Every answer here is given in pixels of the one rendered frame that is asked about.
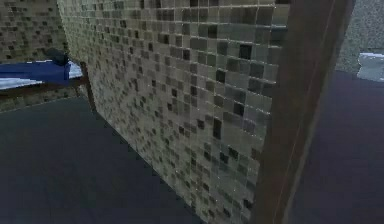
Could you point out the blue and white bed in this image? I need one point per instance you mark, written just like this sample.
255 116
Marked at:
36 74

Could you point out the white furniture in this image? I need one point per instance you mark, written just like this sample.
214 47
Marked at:
370 66

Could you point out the brown wooden door frame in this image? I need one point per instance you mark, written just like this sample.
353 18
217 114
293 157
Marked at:
300 110

